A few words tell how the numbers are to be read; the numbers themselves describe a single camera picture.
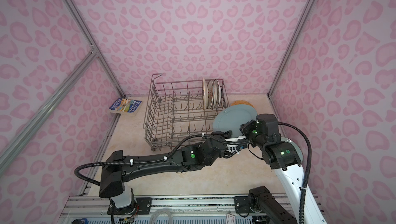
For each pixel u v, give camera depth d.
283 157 0.43
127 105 1.11
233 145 0.57
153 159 0.47
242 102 1.14
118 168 0.49
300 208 0.37
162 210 0.72
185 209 0.72
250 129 0.59
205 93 0.92
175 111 1.06
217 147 0.49
